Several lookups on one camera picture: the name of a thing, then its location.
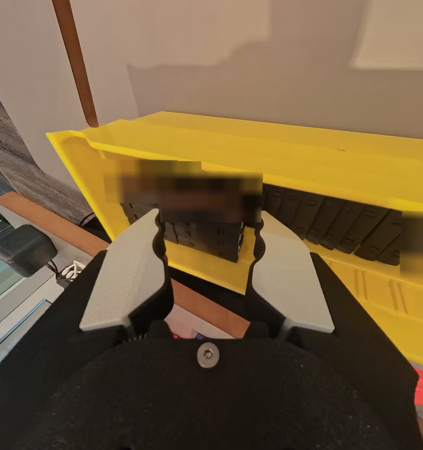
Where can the row of black batteries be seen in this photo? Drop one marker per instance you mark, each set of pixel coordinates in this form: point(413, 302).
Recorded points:
point(338, 225)

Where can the small black box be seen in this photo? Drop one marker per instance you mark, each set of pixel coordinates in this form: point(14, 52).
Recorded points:
point(21, 249)

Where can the yellow plastic bin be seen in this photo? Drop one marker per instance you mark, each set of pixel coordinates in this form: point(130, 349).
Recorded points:
point(302, 154)

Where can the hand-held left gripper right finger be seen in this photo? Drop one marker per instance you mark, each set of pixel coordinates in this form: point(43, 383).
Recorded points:
point(288, 281)

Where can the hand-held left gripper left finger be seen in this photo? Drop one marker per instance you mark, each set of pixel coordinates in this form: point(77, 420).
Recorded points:
point(127, 277)

